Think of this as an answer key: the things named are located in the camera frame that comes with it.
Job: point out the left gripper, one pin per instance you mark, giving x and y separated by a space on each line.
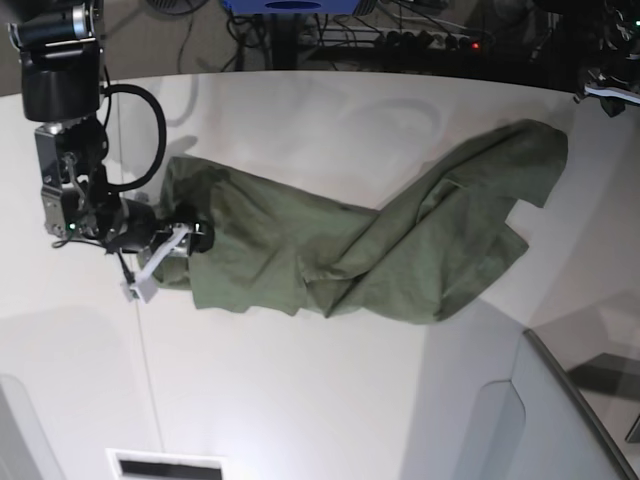
623 75

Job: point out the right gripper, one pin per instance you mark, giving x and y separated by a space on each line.
133 226

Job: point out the green t-shirt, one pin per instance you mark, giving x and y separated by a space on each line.
428 253

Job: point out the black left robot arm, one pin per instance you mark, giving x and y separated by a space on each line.
616 30

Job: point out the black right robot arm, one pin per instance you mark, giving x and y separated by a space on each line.
64 83

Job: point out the blue plastic bin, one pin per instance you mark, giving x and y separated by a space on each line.
250 7

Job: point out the grey table leg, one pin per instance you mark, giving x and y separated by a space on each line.
284 38

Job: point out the black power strip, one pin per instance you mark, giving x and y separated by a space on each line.
370 38

